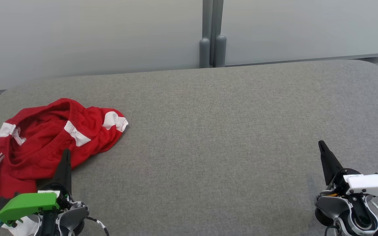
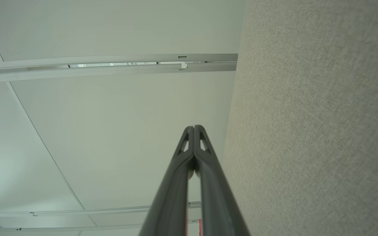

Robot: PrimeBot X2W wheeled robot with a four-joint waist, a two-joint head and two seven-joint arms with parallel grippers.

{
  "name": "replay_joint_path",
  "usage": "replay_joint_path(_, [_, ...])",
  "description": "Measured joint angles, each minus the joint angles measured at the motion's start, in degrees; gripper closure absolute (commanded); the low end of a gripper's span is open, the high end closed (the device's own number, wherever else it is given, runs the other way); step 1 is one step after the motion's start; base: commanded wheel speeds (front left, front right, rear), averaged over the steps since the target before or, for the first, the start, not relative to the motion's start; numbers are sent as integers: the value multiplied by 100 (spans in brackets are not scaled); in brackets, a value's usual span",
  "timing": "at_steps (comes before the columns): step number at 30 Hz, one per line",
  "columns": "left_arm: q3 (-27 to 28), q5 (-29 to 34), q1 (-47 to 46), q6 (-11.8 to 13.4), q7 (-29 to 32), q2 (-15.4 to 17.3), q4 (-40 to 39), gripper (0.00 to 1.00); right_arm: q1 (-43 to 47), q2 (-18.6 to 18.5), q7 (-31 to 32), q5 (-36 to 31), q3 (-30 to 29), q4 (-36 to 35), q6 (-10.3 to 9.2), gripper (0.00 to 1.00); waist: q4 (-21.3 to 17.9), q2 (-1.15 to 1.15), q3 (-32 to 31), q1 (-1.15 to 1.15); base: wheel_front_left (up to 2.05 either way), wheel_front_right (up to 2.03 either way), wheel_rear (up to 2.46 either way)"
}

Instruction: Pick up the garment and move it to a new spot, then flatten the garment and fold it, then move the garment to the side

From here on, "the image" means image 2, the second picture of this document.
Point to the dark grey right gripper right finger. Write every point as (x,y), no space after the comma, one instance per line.
(218,196)

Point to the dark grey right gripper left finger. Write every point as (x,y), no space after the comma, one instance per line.
(169,196)

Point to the grey double metal frame post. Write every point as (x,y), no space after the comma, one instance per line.
(110,59)

